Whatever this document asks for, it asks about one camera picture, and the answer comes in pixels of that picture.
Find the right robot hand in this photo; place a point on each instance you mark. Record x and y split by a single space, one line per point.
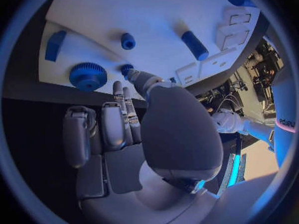
179 130

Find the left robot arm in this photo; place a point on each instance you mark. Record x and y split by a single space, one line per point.
230 122

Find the white task board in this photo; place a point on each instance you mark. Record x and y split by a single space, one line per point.
149 18

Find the small blue plug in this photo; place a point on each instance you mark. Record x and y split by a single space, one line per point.
172 79

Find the glowing light bar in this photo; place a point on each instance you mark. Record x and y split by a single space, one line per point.
234 169

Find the small blue ribbed peg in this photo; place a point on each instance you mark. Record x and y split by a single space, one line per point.
126 68

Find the long blue cylinder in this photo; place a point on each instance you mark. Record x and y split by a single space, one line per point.
195 44

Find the short blue peg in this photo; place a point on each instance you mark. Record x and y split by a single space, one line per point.
128 41

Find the blue gear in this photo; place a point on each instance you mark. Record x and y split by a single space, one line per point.
87 75

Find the dark equipment rack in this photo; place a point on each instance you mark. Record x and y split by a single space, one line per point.
266 63

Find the blue block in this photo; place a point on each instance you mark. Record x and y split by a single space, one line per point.
54 46

